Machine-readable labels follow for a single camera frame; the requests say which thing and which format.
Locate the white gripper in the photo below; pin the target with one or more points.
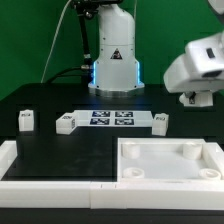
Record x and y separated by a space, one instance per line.
179 78

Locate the white square tabletop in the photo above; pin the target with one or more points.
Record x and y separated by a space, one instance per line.
168 159

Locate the white U-shaped obstacle fence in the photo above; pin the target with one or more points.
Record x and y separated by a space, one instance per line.
189 195

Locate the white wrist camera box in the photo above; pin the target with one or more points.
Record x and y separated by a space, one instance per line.
205 57

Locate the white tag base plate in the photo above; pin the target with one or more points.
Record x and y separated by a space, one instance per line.
117 118

